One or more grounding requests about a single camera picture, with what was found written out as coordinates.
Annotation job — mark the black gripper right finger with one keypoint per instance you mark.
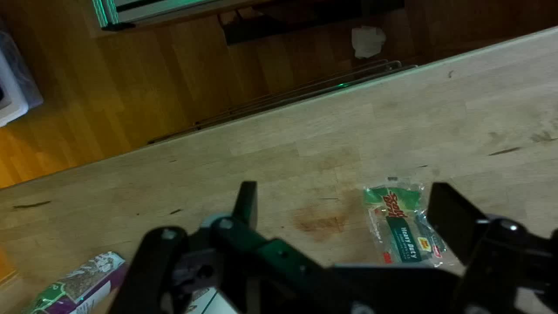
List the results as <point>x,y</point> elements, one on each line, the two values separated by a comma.
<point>455,219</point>

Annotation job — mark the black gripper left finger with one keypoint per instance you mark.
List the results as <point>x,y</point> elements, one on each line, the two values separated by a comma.
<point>245,203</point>

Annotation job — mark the clear green sponge plastic wrapper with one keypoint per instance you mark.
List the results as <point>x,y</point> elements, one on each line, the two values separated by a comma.
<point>401,224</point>

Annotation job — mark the green-lit robot base platform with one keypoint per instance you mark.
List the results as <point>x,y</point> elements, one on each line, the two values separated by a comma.
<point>115,10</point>

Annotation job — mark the white crumpled paper scrap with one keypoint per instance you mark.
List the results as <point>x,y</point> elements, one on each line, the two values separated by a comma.
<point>366,43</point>

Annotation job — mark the white floor device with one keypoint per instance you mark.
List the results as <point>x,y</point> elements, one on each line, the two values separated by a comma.
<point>14,88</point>

